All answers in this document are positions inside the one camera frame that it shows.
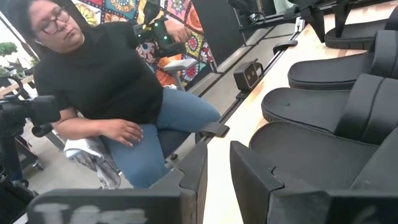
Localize white cloth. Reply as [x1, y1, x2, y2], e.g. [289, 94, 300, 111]
[63, 136, 122, 190]

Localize black slide sandal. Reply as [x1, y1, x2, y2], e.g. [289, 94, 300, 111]
[261, 73, 398, 146]
[287, 29, 398, 91]
[248, 121, 398, 192]
[323, 6, 398, 50]

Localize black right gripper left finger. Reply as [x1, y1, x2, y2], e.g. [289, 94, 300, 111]
[27, 141, 208, 224]

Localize black device with green lights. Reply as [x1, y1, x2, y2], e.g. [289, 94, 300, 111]
[132, 0, 187, 58]

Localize green plant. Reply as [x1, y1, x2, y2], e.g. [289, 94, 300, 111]
[0, 42, 19, 58]

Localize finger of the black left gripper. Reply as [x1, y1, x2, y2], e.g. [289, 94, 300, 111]
[331, 0, 353, 39]
[297, 4, 328, 44]

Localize black chair seat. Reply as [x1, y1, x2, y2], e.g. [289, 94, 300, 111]
[157, 129, 195, 159]

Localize black table-level camera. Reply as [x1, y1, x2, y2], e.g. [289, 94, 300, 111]
[233, 60, 264, 91]

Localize grey chair armrest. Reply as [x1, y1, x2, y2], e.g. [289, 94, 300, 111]
[163, 58, 200, 93]

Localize person's eyeglasses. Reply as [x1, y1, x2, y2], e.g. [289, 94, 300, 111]
[39, 7, 71, 35]

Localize black equipment on stand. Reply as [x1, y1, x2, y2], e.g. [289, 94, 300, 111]
[0, 76, 62, 187]

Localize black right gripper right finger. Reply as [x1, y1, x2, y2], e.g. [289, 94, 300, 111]
[229, 140, 398, 224]

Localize colourful patterned fabric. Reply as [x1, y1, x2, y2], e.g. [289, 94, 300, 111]
[71, 0, 218, 88]

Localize black aluminium table frame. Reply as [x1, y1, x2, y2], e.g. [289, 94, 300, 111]
[167, 0, 312, 166]

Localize black table edge bracket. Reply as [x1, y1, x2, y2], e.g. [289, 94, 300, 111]
[198, 121, 230, 139]
[272, 39, 299, 55]

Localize black panel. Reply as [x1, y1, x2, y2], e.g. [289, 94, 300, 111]
[191, 0, 246, 66]

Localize person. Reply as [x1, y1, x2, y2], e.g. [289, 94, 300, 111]
[7, 0, 222, 190]

